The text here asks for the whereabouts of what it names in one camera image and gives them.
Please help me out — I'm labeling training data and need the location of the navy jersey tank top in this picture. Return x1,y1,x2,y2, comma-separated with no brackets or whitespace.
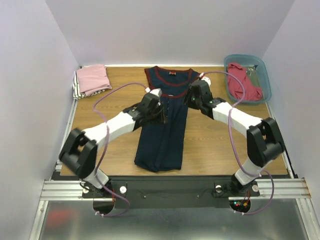
134,66,199,173

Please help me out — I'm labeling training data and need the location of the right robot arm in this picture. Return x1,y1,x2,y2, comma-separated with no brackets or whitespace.
183,80,285,195

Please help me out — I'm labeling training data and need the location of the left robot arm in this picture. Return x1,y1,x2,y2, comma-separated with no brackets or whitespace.
58,90,168,199

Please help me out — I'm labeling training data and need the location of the red tank top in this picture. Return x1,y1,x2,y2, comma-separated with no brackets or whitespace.
227,62,263,102

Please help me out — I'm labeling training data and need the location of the pink folded tank top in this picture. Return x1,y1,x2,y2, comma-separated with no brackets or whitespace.
75,64,112,95

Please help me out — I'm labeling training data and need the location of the striped folded tank top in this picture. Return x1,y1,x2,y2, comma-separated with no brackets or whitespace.
72,73,106,100

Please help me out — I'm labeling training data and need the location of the green garment in bin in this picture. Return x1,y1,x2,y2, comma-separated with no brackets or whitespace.
246,66,260,87

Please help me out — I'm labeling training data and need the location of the teal plastic bin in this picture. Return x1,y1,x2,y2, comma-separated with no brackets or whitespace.
224,54,272,105

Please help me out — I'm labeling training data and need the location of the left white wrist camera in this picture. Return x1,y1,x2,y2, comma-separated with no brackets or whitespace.
144,87,162,98

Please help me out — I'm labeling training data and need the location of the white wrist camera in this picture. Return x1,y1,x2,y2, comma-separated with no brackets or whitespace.
144,87,162,98
198,72,211,87

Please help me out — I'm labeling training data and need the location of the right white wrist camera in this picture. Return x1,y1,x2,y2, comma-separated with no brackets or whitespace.
198,72,211,87

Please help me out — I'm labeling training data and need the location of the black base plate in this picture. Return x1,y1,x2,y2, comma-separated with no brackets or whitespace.
82,175,261,210

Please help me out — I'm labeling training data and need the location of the aluminium frame rail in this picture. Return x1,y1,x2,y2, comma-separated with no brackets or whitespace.
40,178,311,201

